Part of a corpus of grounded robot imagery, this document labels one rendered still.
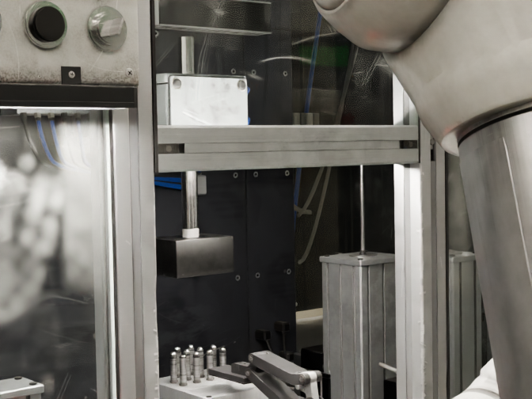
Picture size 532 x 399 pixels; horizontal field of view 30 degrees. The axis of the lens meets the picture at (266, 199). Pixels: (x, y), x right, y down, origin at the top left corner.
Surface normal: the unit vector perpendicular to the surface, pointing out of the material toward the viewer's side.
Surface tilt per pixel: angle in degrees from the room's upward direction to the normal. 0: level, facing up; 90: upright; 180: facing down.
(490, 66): 97
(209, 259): 90
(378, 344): 90
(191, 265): 90
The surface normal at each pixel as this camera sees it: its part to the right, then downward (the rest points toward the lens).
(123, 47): 0.63, 0.03
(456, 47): -0.68, 0.31
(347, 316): -0.77, 0.05
